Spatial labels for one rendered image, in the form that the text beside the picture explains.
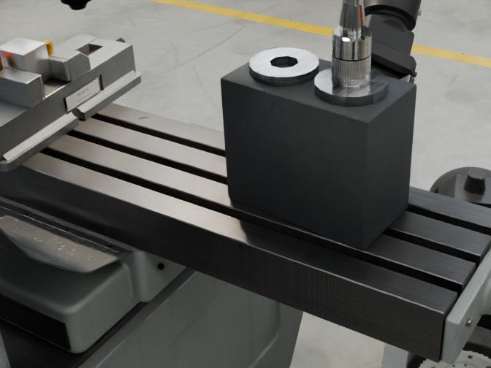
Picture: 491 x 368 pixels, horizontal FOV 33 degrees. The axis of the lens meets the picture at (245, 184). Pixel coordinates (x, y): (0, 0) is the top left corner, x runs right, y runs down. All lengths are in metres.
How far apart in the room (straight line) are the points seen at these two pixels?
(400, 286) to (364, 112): 0.21
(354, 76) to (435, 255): 0.25
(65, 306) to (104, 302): 0.07
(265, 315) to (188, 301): 0.33
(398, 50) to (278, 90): 0.32
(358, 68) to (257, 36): 3.17
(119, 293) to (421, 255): 0.46
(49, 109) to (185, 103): 2.21
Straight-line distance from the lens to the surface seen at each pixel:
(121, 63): 1.47
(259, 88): 1.03
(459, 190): 1.82
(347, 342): 2.32
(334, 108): 0.98
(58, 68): 1.37
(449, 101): 3.52
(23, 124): 1.31
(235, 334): 1.61
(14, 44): 1.37
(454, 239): 1.09
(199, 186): 1.19
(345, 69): 0.98
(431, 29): 4.22
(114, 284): 1.22
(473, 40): 4.12
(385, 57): 1.27
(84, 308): 1.19
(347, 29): 0.98
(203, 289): 1.42
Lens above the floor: 1.60
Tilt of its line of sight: 33 degrees down
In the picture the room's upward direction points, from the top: 3 degrees counter-clockwise
